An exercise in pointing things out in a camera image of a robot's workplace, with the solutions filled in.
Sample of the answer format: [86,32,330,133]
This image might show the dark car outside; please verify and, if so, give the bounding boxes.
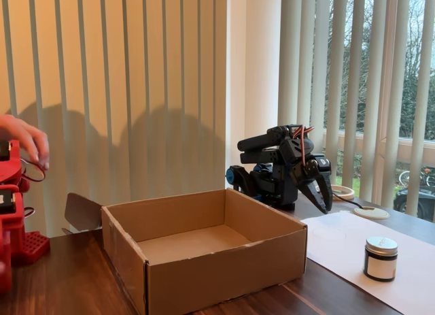
[393,185,435,222]

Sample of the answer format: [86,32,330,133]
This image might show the masking tape roll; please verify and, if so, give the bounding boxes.
[331,184,356,201]

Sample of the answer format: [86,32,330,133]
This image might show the thin black cable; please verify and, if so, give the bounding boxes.
[332,192,366,211]

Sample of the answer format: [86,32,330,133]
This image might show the bicycle outside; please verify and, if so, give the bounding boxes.
[397,167,435,188]

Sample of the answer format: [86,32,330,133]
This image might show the white paper sheet with circles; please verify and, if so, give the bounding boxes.
[300,210,435,315]

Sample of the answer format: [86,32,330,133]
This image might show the white round cable grommet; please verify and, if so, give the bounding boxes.
[353,205,391,221]

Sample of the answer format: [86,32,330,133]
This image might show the person hand with ring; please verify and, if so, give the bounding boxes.
[0,114,51,170]

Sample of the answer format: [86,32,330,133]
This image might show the small jar with silver lid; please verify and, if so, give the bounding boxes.
[363,237,399,282]

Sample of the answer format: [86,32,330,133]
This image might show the white vertical blinds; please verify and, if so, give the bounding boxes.
[0,0,435,237]

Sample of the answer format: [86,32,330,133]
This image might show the open cardboard box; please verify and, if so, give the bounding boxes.
[62,188,309,315]

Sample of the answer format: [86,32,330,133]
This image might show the red leader arm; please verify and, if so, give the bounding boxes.
[0,139,51,294]

